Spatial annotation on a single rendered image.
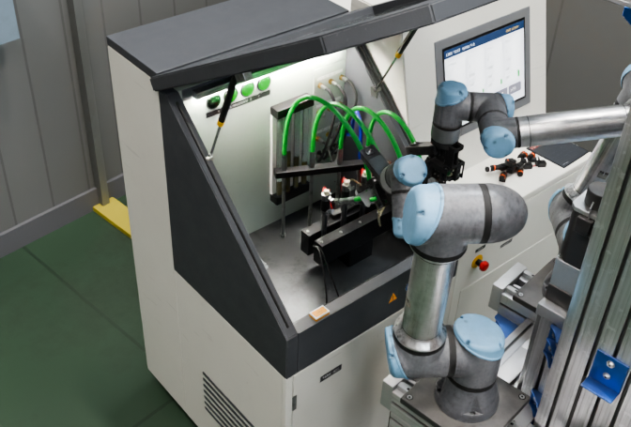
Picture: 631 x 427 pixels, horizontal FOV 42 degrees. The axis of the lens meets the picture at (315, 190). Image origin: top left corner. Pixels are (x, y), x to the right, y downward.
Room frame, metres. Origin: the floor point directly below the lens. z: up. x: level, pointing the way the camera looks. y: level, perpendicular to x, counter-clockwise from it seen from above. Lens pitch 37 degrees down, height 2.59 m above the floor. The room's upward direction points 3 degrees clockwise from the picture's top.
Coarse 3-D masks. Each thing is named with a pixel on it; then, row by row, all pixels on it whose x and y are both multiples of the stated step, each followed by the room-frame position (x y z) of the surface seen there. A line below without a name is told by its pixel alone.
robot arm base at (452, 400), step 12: (444, 384) 1.28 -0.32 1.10; (456, 384) 1.26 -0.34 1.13; (492, 384) 1.26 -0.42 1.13; (444, 396) 1.26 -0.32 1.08; (456, 396) 1.25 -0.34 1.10; (468, 396) 1.24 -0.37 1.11; (480, 396) 1.24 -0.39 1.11; (492, 396) 1.26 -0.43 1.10; (444, 408) 1.25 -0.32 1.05; (456, 408) 1.24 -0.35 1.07; (468, 408) 1.23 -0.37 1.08; (480, 408) 1.23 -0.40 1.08; (492, 408) 1.25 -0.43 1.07; (468, 420) 1.22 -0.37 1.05; (480, 420) 1.23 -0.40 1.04
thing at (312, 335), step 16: (384, 272) 1.82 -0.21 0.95; (400, 272) 1.83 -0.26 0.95; (368, 288) 1.75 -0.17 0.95; (384, 288) 1.78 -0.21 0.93; (400, 288) 1.82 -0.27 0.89; (336, 304) 1.68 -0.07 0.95; (352, 304) 1.69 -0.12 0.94; (368, 304) 1.74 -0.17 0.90; (384, 304) 1.78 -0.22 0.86; (400, 304) 1.83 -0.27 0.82; (304, 320) 1.61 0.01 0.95; (320, 320) 1.62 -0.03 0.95; (336, 320) 1.65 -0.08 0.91; (352, 320) 1.70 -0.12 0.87; (368, 320) 1.74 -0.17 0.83; (304, 336) 1.58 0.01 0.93; (320, 336) 1.62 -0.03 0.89; (336, 336) 1.66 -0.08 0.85; (352, 336) 1.70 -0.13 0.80; (304, 352) 1.58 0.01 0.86; (320, 352) 1.62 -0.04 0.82; (304, 368) 1.58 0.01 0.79
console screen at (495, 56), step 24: (480, 24) 2.48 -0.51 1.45; (504, 24) 2.55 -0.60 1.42; (528, 24) 2.63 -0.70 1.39; (456, 48) 2.39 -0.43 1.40; (480, 48) 2.46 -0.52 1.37; (504, 48) 2.54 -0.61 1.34; (528, 48) 2.62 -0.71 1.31; (456, 72) 2.38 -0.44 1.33; (480, 72) 2.44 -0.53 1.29; (504, 72) 2.52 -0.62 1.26; (528, 72) 2.60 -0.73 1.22; (528, 96) 2.58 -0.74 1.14
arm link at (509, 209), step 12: (492, 192) 1.24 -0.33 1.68; (504, 192) 1.25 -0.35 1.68; (516, 192) 1.28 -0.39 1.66; (492, 204) 1.22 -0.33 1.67; (504, 204) 1.23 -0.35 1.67; (516, 204) 1.24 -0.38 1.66; (492, 216) 1.21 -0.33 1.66; (504, 216) 1.21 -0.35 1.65; (516, 216) 1.22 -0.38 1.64; (492, 228) 1.20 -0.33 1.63; (504, 228) 1.20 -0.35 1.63; (516, 228) 1.22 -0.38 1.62; (492, 240) 1.20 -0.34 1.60
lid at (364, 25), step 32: (416, 0) 2.14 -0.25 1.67; (448, 0) 1.47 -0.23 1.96; (480, 0) 1.51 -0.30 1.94; (288, 32) 2.22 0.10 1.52; (320, 32) 2.00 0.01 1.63; (352, 32) 1.44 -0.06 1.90; (384, 32) 1.43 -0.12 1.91; (192, 64) 1.98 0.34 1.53; (224, 64) 1.69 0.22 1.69; (256, 64) 1.60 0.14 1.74
